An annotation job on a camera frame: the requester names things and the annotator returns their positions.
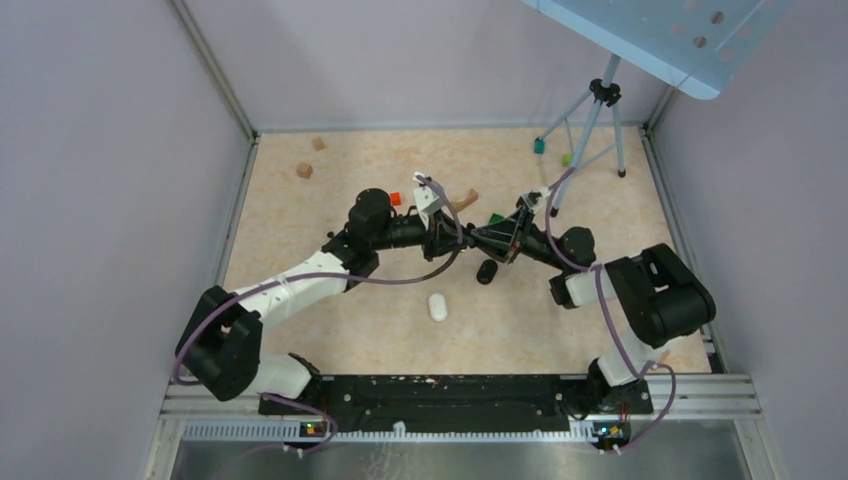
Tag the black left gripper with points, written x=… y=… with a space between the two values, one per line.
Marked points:
x=441 y=236

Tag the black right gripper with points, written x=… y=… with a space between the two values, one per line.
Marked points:
x=514 y=228

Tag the black earbud charging case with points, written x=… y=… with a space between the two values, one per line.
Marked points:
x=487 y=272

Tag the white earbud charging case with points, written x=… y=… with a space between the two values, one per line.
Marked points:
x=437 y=307

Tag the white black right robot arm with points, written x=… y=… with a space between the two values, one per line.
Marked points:
x=661 y=298

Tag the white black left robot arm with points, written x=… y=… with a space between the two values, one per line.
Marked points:
x=221 y=347

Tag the brown wooden arch block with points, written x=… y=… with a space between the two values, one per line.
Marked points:
x=469 y=199

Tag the grey tripod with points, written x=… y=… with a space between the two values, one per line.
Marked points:
x=604 y=93

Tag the small tan wooden cube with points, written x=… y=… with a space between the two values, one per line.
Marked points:
x=318 y=143

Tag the light blue perforated panel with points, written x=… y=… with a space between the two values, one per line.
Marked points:
x=694 y=46

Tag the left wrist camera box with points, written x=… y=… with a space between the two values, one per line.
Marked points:
x=428 y=196

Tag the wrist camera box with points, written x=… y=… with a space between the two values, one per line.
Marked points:
x=534 y=201
x=428 y=196

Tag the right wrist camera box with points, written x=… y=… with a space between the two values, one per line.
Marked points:
x=534 y=201

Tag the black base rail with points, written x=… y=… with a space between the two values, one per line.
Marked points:
x=471 y=403

